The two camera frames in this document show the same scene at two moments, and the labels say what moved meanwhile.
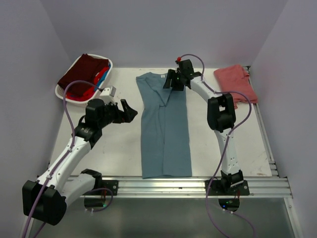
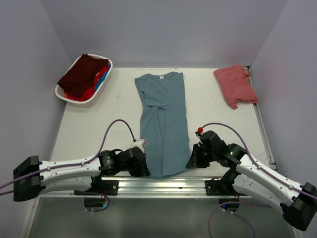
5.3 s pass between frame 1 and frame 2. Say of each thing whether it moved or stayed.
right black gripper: moved
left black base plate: stayed
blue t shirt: stayed
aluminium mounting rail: stayed
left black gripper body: moved
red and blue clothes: stayed
